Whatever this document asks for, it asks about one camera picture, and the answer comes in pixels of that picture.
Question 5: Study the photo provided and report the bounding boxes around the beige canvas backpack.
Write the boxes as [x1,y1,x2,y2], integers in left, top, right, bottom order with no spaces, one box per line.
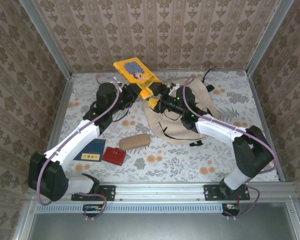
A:
[142,66,220,148]

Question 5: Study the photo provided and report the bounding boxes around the yellow book blue hair picture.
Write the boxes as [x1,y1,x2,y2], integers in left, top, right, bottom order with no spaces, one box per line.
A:
[113,57,161,91]

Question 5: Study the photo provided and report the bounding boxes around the tan glasses case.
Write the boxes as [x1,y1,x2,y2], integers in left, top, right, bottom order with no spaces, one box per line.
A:
[119,133,151,151]

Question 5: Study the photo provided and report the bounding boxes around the red wallet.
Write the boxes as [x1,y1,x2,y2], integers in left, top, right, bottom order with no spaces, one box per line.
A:
[101,146,127,166]

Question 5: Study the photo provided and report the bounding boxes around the navy book yellow label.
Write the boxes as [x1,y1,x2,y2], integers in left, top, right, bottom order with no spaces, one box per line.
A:
[73,138,107,163]

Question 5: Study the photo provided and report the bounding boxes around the floral tablecloth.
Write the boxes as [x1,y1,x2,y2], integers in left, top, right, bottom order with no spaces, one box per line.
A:
[47,71,281,183]

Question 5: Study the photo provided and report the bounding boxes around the grey metal panel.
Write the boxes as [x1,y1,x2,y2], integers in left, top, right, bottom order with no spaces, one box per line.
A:
[13,201,300,240]

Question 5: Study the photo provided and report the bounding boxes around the aluminium back rail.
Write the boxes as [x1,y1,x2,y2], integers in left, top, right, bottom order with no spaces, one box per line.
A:
[72,69,248,74]

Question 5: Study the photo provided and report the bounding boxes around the aluminium rail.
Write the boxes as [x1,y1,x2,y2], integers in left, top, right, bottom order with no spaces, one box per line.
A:
[247,71,286,182]
[72,69,248,74]
[37,74,76,183]

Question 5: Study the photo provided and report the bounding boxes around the aluminium left side rail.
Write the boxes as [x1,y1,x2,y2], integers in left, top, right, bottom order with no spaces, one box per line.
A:
[37,74,76,183]

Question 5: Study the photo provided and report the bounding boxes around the aluminium right side rail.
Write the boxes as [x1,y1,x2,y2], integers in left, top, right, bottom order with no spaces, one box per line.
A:
[247,71,286,182]

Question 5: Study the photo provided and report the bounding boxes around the aluminium rail under arm bases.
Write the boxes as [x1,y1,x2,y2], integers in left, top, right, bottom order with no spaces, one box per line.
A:
[26,181,298,203]

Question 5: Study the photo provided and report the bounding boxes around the aluminium left frame post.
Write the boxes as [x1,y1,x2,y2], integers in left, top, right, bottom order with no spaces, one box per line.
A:
[19,0,74,79]

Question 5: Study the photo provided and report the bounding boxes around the aluminium frame post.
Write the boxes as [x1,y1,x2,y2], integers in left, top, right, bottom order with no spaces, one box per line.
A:
[246,0,295,76]
[19,0,74,79]

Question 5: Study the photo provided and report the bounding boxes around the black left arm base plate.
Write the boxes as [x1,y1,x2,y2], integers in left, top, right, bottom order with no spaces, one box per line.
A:
[71,184,117,202]

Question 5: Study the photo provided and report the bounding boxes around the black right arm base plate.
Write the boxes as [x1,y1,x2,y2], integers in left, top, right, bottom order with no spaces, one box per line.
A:
[204,184,251,202]

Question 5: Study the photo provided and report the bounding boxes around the grey slotted cable duct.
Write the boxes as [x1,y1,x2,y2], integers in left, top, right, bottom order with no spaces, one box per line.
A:
[35,202,241,214]

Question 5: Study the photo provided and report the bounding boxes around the aluminium right frame post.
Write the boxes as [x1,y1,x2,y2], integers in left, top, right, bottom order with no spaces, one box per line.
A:
[246,0,295,76]

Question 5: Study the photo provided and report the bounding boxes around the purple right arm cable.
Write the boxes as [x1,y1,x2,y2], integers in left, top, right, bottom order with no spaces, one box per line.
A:
[183,76,281,221]

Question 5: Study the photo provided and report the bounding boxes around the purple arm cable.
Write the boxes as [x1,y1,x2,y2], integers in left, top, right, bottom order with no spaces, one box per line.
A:
[183,76,281,221]
[36,73,121,221]

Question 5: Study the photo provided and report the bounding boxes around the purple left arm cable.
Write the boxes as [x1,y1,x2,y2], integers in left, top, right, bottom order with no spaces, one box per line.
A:
[36,73,121,221]

